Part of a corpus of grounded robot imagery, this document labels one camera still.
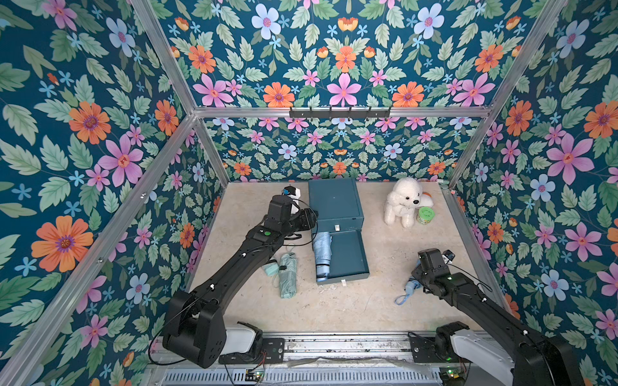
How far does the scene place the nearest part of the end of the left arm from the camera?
628mm

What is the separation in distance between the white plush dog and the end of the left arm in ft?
1.34

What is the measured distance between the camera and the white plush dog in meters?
0.94
